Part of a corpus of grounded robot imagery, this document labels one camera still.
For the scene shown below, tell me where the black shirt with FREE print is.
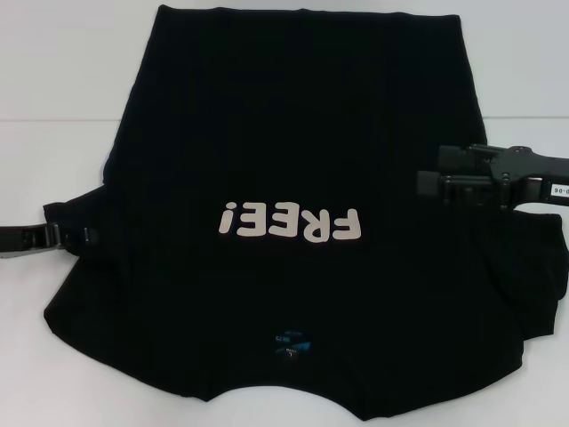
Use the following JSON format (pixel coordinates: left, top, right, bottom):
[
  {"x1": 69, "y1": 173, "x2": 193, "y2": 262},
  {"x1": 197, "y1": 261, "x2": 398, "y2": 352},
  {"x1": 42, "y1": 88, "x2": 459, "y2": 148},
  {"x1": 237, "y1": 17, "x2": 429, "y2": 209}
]
[{"x1": 42, "y1": 4, "x2": 569, "y2": 399}]

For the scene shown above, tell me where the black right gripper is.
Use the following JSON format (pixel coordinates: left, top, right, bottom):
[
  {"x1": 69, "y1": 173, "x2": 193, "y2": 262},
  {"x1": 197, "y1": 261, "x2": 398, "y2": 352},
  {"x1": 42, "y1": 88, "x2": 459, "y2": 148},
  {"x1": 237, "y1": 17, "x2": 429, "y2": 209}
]
[{"x1": 416, "y1": 142, "x2": 569, "y2": 211}]

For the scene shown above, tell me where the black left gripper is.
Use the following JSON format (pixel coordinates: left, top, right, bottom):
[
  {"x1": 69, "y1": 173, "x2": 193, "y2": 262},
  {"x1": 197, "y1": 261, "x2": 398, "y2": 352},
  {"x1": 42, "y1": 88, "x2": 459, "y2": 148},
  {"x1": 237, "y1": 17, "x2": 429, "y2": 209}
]
[{"x1": 0, "y1": 221, "x2": 101, "y2": 262}]

